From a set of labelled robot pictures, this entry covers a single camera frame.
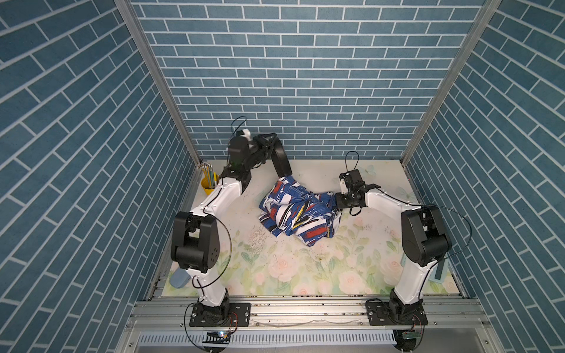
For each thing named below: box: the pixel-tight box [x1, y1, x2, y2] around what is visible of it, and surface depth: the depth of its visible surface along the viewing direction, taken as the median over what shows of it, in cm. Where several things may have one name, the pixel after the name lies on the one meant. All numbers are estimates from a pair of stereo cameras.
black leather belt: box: [261, 132, 293, 178], surface depth 86 cm
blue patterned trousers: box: [258, 175, 343, 248], surface depth 92 cm
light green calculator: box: [428, 258, 449, 284], surface depth 82 cm
